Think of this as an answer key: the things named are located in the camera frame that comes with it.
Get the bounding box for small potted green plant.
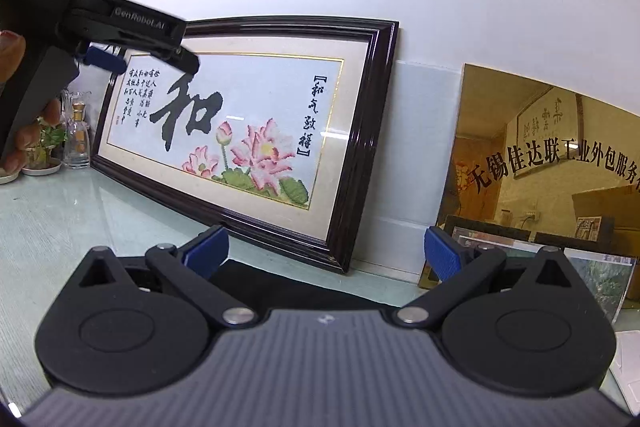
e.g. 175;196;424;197
22;117;66;176

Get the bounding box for black drawstring shorts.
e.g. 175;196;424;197
209;260;396;317

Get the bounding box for white plastic tray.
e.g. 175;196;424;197
610;331;640;415

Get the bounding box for gold company plaque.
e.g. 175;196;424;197
436;64;639;259

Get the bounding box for clear glass liquor bottle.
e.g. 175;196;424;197
63;92;91;169

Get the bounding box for large framed couple photo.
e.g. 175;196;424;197
452;227;542;258

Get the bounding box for small framed photo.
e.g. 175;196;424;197
564;248;636;323

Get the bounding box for framed lotus cross-stitch picture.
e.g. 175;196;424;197
92;15;400;272

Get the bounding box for person's left hand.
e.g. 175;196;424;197
1;30;61;174

